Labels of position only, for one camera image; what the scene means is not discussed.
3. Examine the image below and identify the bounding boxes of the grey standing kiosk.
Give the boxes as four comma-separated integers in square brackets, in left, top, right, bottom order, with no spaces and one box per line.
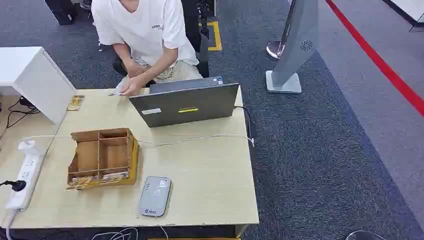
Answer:
[265,0,320,95]

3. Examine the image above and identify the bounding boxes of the chrome stanchion base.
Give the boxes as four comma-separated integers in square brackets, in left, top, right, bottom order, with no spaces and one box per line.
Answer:
[265,40,286,61]

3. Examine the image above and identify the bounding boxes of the person's hand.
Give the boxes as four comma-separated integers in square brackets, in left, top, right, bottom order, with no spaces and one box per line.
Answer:
[119,76,144,98]

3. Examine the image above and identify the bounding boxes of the cards in wooden box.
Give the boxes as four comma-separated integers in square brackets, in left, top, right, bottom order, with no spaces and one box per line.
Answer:
[66,171,129,191]

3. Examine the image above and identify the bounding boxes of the white cable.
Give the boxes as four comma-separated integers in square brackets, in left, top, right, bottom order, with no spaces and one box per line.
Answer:
[19,133,255,149]

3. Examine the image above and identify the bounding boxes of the white power strip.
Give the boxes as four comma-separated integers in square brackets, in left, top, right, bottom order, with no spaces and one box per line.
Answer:
[5,140,45,213]

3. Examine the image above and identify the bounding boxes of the grey card reader device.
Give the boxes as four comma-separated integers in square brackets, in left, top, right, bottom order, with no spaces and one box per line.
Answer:
[138,175,173,218]

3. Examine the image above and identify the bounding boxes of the black laptop cable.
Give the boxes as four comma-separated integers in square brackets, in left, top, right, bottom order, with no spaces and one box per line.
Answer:
[233,105,255,140]

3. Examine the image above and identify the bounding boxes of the card stack with yellow print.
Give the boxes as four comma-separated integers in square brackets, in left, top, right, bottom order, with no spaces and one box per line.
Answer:
[66,95,85,112]

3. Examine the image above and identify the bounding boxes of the black cables on floor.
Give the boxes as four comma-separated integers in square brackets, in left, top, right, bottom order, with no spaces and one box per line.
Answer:
[5,96,41,130]

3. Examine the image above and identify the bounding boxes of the grey laptop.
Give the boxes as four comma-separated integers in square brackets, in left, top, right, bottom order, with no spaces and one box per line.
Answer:
[128,76,240,128]

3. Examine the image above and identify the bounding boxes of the black power plug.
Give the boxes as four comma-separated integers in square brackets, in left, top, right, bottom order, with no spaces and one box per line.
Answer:
[0,179,27,193]

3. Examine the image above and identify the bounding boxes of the wooden card box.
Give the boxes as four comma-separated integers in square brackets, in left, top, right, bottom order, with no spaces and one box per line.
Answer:
[66,127,141,191]

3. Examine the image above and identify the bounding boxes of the person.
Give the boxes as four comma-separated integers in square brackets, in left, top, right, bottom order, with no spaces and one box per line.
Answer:
[91,0,204,98]

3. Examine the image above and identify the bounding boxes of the pale wooden desk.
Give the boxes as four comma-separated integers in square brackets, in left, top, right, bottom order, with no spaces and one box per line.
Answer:
[0,86,260,230]

